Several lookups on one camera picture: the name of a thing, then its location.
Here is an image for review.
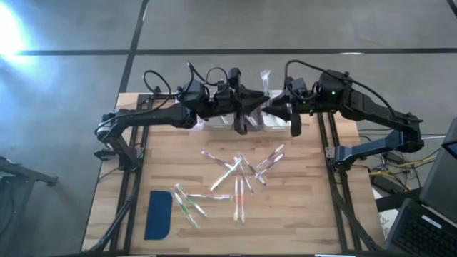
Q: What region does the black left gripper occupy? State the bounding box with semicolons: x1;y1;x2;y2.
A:
214;87;271;136

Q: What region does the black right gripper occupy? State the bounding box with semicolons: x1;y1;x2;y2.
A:
263;91;320;138

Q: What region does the white plastic bin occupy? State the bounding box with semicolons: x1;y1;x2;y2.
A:
261;91;294;132

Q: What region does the light grey plastic bin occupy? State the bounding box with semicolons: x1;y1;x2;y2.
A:
203;114;236;132

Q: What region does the black power brick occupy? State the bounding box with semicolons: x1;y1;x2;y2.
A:
372;174;403;196

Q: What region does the dark blue mat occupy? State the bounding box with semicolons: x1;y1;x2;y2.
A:
144;190;174;241

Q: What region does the black support bar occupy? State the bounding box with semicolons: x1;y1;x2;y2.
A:
374;188;428;212

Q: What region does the white paper sheet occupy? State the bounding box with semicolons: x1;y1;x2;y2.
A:
377;208;398;238

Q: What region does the grey laptop screen back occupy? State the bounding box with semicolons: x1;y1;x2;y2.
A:
418;117;457;224

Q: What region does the open black keyboard laptop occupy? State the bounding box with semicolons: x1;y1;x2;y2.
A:
383;198;457;257

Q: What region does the black metal stand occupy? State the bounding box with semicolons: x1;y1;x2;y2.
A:
0;155;59;257

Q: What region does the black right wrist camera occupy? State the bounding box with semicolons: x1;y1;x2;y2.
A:
291;77;308;97

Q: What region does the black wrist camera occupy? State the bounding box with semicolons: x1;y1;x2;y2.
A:
228;67;242;90
291;77;308;97

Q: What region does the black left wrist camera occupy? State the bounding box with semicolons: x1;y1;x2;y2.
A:
228;67;242;90

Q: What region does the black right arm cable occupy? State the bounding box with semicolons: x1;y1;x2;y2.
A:
284;59;397;115

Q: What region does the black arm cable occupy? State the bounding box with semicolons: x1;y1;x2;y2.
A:
284;59;397;115
142;60;229;96

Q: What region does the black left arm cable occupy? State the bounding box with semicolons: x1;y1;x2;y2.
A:
142;60;229;96

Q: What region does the yellow cable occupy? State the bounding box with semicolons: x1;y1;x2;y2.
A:
369;156;435;179

